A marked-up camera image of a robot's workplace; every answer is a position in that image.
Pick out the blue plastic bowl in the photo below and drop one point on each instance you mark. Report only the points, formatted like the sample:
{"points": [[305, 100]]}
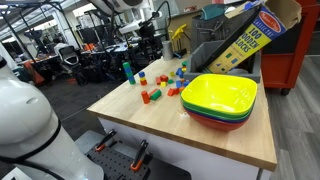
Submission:
{"points": [[216, 118]]}

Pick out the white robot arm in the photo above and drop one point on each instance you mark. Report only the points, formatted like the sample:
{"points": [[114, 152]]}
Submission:
{"points": [[32, 136]]}

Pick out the orange black clamp left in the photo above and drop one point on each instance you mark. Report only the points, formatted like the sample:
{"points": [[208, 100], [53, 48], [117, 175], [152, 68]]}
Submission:
{"points": [[100, 146]]}

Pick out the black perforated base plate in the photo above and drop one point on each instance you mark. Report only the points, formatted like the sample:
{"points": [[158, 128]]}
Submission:
{"points": [[116, 160]]}

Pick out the green plastic bowl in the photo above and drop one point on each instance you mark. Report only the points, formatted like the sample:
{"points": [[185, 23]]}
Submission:
{"points": [[217, 114]]}

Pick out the orange black clamp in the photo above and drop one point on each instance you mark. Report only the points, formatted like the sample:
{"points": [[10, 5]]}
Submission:
{"points": [[100, 146], [139, 157]]}

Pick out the red blue yellow block stack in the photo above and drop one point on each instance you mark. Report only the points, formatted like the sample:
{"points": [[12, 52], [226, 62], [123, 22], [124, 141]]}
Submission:
{"points": [[142, 77]]}

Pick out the long red rectangular block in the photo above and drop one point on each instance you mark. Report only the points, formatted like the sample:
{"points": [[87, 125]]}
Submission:
{"points": [[152, 92]]}

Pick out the red cylinder block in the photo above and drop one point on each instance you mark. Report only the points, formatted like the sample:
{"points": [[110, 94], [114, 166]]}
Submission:
{"points": [[145, 97]]}

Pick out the red plastic bowl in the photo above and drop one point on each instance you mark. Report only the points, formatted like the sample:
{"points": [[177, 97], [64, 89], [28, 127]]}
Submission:
{"points": [[216, 124]]}

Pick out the yellow plastic bowl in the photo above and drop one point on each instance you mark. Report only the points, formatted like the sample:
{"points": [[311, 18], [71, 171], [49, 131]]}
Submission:
{"points": [[221, 93]]}

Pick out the wooden blocks cardboard box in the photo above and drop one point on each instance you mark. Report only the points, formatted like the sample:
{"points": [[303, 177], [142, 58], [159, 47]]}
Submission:
{"points": [[271, 19]]}

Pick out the orange black clamp right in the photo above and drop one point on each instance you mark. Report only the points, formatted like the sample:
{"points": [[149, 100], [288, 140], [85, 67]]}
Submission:
{"points": [[139, 157]]}

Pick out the red step-shaped block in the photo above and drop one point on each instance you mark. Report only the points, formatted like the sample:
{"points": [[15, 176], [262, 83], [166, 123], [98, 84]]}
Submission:
{"points": [[173, 91]]}

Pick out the red tool cabinet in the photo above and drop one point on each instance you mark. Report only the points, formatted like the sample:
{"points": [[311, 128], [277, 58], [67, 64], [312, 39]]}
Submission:
{"points": [[282, 58]]}

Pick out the green cylinder block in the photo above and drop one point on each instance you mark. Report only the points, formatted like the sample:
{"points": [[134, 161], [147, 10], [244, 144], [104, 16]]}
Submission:
{"points": [[156, 95]]}

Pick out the green and blue block tower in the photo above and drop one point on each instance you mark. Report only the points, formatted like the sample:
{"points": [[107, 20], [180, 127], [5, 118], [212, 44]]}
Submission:
{"points": [[129, 73]]}

